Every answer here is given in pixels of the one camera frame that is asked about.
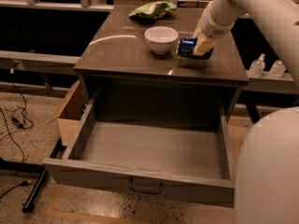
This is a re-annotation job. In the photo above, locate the black floor cable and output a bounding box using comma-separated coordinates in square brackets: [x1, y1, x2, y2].
[0, 61, 35, 163]

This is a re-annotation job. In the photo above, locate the white ceramic bowl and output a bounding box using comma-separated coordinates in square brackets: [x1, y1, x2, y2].
[144, 26, 178, 54]

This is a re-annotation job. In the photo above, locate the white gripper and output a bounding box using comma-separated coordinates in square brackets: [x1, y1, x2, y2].
[192, 3, 235, 56]

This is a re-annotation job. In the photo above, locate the right clear sanitizer bottle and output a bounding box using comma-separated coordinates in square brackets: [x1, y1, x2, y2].
[270, 60, 286, 77]

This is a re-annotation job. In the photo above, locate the blue pepsi can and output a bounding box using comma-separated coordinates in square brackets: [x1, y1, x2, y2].
[177, 37, 213, 60]

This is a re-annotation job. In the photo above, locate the clear sanitizer bottle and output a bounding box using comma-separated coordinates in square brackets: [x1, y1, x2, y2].
[249, 53, 265, 77]
[270, 60, 286, 77]

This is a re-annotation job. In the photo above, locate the left clear sanitizer bottle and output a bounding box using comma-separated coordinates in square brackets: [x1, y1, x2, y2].
[249, 53, 265, 77]

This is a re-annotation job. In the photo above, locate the black drawer handle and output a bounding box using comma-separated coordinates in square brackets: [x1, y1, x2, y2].
[128, 178, 164, 195]

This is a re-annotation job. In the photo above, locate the green chip bag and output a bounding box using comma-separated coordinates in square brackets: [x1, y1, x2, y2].
[129, 1, 177, 20]

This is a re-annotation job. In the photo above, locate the open grey top drawer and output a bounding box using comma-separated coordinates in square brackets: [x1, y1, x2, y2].
[44, 83, 235, 207]

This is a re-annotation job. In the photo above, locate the open cardboard box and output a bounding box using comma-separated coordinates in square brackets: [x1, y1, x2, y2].
[49, 80, 88, 147]

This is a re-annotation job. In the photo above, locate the black metal stand leg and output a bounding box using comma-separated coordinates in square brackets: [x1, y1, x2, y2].
[21, 137, 64, 214]

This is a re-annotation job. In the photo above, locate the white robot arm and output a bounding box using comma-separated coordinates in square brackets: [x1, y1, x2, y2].
[199, 0, 299, 224]

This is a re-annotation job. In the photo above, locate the grey counter cabinet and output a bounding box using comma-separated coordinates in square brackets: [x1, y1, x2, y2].
[74, 6, 249, 113]

